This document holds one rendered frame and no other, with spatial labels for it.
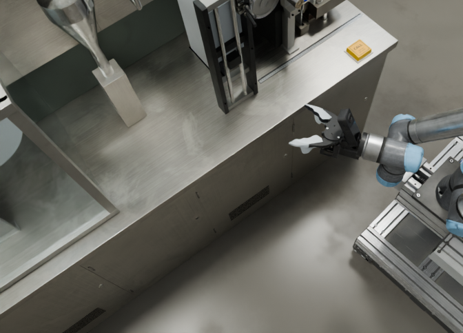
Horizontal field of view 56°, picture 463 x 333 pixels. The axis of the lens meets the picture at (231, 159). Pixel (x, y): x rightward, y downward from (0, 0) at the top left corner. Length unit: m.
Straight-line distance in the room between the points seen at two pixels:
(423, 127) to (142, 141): 1.00
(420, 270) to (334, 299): 0.45
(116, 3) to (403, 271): 1.68
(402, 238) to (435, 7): 1.74
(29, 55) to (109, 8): 0.33
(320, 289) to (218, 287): 0.53
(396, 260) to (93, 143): 1.45
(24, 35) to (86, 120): 0.41
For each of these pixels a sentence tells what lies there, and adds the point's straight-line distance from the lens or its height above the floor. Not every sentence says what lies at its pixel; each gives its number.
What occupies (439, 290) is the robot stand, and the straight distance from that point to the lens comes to 2.25.
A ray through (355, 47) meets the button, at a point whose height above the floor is 0.92.
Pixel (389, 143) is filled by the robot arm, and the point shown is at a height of 1.25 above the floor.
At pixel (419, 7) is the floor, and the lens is 3.40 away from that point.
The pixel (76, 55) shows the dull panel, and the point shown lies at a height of 1.10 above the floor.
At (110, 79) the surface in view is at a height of 1.17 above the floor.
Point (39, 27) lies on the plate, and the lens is 1.68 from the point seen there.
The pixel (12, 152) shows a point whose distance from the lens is 1.19.
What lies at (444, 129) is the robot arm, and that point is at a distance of 1.32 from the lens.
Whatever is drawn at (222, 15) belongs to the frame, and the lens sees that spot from 1.40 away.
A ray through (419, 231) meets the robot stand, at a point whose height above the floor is 0.21.
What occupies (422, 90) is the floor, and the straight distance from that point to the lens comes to 2.96.
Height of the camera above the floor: 2.33
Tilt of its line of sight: 63 degrees down
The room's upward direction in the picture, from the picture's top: 14 degrees counter-clockwise
